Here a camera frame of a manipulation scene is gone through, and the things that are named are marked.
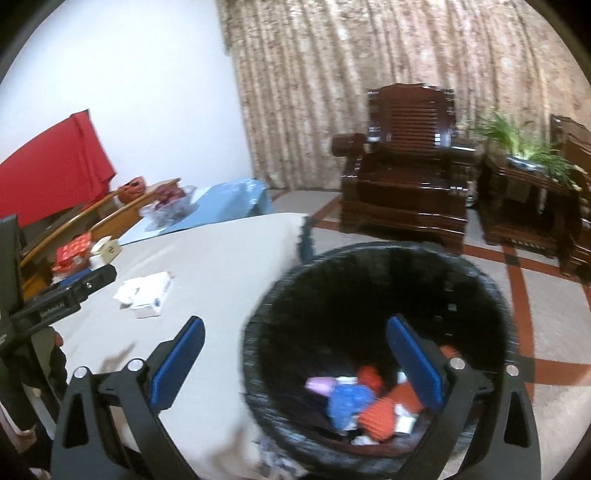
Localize grey tablecloth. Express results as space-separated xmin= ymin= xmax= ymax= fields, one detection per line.
xmin=54 ymin=213 xmax=308 ymax=479

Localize dark wooden armchair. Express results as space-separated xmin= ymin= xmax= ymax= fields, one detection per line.
xmin=550 ymin=114 xmax=590 ymax=276
xmin=332 ymin=83 xmax=476 ymax=253

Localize wooden bench backrest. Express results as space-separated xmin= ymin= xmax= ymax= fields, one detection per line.
xmin=20 ymin=178 xmax=180 ymax=300

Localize red cloth cover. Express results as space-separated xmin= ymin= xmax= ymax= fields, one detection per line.
xmin=0 ymin=110 xmax=115 ymax=227

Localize red apples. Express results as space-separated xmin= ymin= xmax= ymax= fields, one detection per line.
xmin=154 ymin=184 xmax=186 ymax=210

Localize glass fruit bowl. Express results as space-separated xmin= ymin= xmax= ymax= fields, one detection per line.
xmin=139 ymin=186 xmax=197 ymax=228

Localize red snack packet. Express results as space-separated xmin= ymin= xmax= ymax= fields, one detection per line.
xmin=52 ymin=232 xmax=92 ymax=276

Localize tissue box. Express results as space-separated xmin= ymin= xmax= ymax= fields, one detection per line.
xmin=89 ymin=236 xmax=122 ymax=270

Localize blue plastic bag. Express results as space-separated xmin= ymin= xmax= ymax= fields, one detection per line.
xmin=325 ymin=384 xmax=376 ymax=432

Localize floral beige curtain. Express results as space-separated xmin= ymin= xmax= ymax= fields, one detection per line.
xmin=218 ymin=0 xmax=590 ymax=189

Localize blue white plastic packaging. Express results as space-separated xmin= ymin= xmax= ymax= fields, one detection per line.
xmin=113 ymin=278 xmax=143 ymax=306

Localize orange foam fruit net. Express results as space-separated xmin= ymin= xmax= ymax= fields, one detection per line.
xmin=358 ymin=397 xmax=397 ymax=442

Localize green potted plant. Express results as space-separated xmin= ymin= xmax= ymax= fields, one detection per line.
xmin=473 ymin=110 xmax=576 ymax=189

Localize black lined trash bin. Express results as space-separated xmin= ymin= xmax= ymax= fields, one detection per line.
xmin=242 ymin=242 xmax=519 ymax=479

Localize dark wooden side table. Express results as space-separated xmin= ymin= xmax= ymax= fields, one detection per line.
xmin=476 ymin=153 xmax=573 ymax=257

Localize light blue table mat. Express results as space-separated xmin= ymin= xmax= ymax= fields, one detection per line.
xmin=118 ymin=178 xmax=273 ymax=245

